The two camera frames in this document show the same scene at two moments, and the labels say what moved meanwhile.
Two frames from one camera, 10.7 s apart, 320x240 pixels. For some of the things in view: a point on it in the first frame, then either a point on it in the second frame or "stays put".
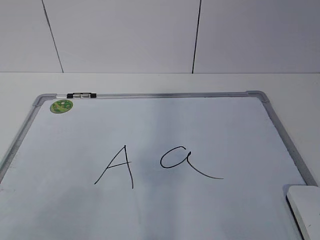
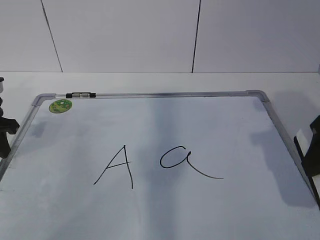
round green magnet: x=61 y=106 stays put
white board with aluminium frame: x=208 y=165 stays put
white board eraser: x=303 y=203 -> x=302 y=140
